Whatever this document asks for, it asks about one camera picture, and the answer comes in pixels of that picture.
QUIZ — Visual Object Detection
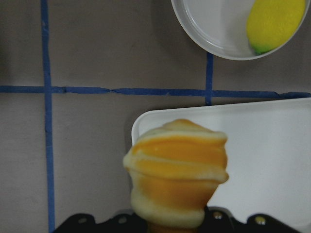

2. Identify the striped orange bread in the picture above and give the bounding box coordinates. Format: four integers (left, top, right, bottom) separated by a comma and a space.
123, 119, 229, 233

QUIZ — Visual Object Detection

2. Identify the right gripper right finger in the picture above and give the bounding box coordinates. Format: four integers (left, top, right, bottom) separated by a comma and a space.
203, 206, 298, 233

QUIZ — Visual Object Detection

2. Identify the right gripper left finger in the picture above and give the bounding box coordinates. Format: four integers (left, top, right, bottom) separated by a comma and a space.
54, 209, 150, 233

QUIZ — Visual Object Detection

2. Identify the white rectangular tray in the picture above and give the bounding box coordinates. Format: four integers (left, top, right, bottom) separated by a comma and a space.
132, 98, 311, 233

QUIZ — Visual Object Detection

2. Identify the shallow cream dish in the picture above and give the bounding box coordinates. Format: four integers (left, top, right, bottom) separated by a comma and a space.
172, 0, 311, 60

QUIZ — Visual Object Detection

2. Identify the yellow lemon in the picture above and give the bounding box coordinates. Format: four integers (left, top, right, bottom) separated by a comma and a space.
246, 0, 307, 55

